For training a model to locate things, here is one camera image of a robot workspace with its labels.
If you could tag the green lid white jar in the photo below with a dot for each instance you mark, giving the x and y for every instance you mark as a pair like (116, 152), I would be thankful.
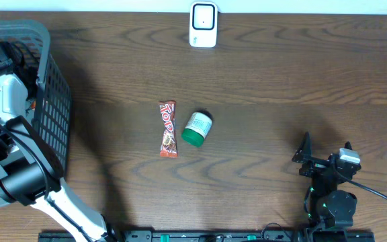
(197, 129)

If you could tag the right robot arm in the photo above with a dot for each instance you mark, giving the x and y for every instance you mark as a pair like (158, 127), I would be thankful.
(330, 210)

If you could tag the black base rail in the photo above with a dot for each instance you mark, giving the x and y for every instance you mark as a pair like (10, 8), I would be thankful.
(270, 235)

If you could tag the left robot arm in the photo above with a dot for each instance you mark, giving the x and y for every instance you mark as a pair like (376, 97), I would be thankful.
(81, 221)

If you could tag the grey plastic basket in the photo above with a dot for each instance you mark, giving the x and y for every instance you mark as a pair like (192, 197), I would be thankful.
(35, 112)

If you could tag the red Top chocolate bar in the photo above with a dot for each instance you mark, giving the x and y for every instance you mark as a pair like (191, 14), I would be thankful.
(169, 142)

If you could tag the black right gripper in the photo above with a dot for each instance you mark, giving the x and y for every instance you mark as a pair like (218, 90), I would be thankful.
(305, 150)

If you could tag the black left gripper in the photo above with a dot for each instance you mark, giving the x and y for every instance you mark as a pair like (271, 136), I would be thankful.
(20, 70)

